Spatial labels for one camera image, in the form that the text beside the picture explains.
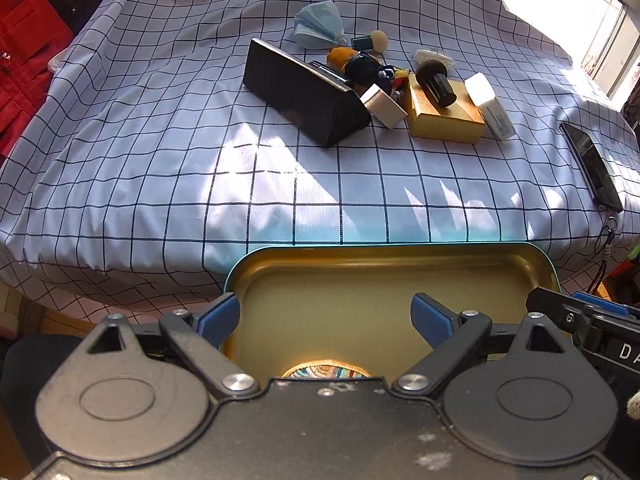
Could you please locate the black plush toy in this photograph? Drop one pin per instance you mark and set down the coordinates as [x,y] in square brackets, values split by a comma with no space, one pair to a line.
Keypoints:
[362,67]

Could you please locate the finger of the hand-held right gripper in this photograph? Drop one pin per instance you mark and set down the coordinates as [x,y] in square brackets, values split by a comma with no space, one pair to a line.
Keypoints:
[550,305]

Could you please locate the black triangular box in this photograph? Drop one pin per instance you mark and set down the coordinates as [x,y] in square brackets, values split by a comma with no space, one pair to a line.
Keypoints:
[295,92]

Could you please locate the black smartphone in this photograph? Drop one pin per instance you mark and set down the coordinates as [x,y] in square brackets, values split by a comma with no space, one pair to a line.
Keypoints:
[592,165]

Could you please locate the red bag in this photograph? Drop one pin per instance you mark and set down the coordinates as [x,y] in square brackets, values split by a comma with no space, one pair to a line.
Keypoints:
[27,50]

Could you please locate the blue face mask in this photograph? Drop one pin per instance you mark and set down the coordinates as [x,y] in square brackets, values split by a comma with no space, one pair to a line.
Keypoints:
[317,22]

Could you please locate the white pad in clear wrapper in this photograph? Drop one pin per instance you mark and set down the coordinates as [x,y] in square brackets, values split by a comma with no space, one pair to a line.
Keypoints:
[432,55]

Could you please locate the black makeup brush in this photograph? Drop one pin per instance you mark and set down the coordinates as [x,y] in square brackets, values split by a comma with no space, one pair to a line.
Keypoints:
[437,82]

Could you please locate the checked white bedsheet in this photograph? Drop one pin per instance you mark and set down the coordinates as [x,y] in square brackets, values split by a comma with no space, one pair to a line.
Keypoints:
[175,160]

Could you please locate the teal tin box gold inside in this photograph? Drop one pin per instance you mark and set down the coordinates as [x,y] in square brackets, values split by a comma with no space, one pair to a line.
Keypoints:
[380,280]

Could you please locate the small beige cube box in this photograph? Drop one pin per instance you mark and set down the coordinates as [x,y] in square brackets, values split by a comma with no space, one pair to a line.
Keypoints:
[382,105]

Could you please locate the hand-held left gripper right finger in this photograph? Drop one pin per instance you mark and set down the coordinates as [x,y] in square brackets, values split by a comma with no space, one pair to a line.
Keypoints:
[430,322]

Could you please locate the gold cardboard box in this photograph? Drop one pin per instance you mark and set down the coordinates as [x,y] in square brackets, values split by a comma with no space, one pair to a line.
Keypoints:
[445,120]

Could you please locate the window frame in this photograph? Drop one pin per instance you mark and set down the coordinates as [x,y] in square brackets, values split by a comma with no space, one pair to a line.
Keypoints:
[617,55]

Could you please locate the colourful round woven pad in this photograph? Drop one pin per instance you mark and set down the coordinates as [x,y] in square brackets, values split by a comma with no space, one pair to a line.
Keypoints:
[326,369]

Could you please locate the white rectangular box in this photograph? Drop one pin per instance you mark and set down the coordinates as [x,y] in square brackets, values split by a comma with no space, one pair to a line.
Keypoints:
[490,105]

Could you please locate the orange plush toy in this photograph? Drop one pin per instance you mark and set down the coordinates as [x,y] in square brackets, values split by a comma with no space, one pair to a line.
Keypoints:
[340,58]

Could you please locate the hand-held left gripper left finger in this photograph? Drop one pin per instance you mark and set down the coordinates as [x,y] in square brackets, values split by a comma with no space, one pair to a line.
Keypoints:
[220,317]

